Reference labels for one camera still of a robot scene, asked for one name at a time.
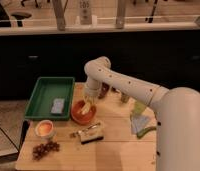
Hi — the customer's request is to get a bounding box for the yellow banana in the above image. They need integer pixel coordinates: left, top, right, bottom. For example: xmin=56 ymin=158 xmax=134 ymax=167
xmin=81 ymin=102 xmax=91 ymax=115

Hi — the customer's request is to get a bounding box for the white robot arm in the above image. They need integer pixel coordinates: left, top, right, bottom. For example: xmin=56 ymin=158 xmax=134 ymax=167
xmin=84 ymin=56 xmax=200 ymax=171

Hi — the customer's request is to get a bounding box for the dark maroon bowl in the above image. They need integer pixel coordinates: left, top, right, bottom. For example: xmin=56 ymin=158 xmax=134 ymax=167
xmin=98 ymin=83 xmax=110 ymax=99

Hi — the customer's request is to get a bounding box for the red bowl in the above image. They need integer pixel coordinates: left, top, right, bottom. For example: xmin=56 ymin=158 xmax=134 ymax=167
xmin=71 ymin=100 xmax=96 ymax=125

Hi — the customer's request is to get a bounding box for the grey blue sponge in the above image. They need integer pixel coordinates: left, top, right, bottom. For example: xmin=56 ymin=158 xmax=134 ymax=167
xmin=51 ymin=98 xmax=65 ymax=115

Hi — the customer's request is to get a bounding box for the metal measuring cup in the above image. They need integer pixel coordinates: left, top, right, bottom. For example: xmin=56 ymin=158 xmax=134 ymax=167
xmin=120 ymin=93 xmax=130 ymax=103

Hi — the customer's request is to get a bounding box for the green plastic tray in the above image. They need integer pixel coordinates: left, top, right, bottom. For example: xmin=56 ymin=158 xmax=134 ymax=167
xmin=24 ymin=77 xmax=75 ymax=121

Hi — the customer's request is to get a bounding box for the white cup orange inside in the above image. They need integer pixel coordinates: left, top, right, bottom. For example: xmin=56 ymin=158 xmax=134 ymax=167
xmin=35 ymin=120 xmax=55 ymax=139

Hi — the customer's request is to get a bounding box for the light blue cloth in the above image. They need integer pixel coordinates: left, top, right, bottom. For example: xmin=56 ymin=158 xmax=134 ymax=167
xmin=130 ymin=115 xmax=151 ymax=134

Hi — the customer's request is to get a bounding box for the green cucumber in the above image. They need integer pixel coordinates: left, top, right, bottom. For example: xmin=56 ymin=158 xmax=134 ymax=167
xmin=136 ymin=126 xmax=156 ymax=139

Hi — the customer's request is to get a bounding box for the bunch of dark grapes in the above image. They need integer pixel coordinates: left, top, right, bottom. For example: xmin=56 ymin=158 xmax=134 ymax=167
xmin=32 ymin=141 xmax=60 ymax=160

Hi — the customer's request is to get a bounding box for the white remote control device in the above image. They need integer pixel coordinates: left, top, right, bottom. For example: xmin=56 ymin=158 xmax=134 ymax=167
xmin=79 ymin=0 xmax=92 ymax=25

